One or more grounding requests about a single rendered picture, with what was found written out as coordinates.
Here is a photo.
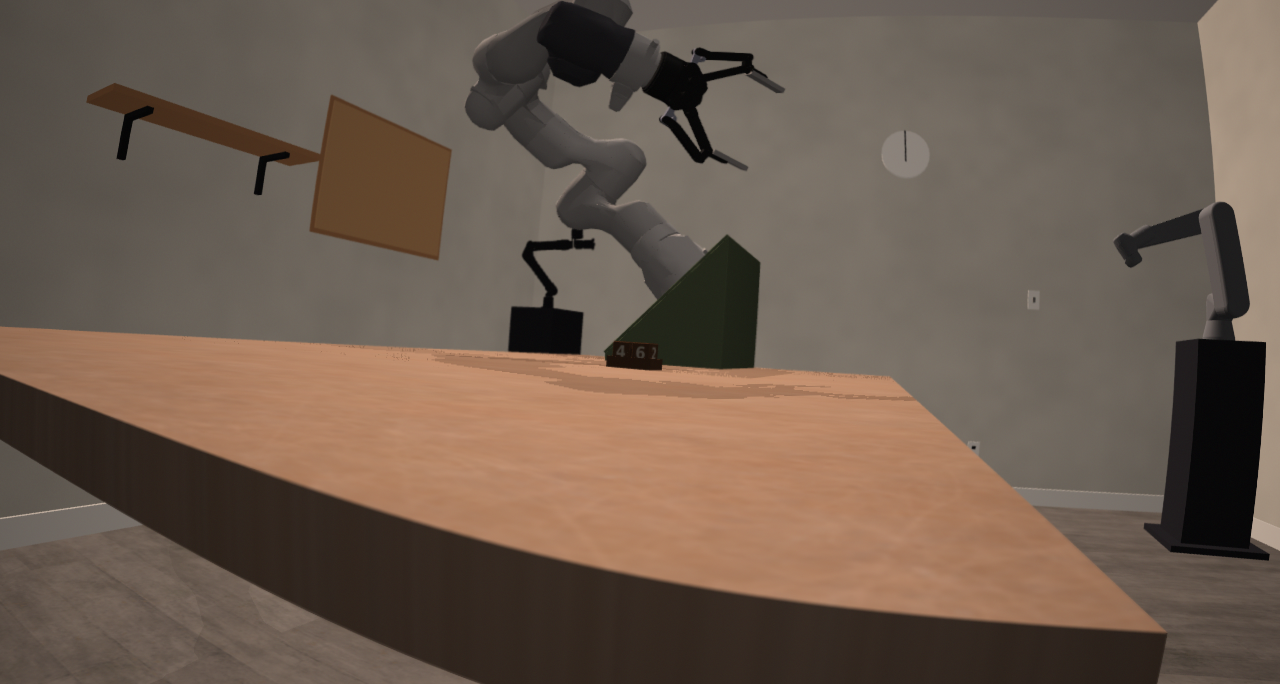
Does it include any brown shallow tray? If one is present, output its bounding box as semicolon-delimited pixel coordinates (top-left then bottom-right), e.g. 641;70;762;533
605;355;663;370

